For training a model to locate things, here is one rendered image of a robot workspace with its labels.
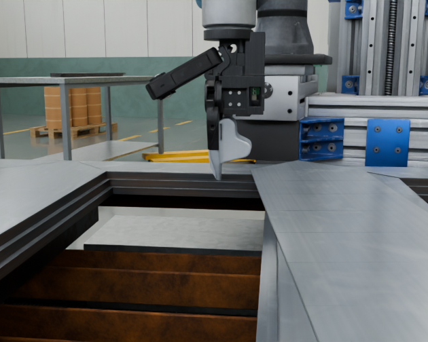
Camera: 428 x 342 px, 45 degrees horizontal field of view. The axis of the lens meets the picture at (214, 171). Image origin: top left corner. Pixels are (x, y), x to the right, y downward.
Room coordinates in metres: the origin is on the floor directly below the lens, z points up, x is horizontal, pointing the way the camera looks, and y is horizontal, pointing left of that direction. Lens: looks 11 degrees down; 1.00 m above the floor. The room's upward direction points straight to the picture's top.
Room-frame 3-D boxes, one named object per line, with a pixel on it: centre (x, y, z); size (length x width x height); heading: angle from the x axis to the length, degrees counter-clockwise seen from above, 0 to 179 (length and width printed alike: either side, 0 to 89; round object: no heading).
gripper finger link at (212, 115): (0.73, 0.00, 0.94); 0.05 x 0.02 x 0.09; 173
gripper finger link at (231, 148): (0.73, -0.02, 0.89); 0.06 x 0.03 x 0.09; 83
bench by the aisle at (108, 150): (4.92, 1.16, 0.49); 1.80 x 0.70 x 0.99; 161
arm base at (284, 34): (1.26, -0.16, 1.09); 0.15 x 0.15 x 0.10
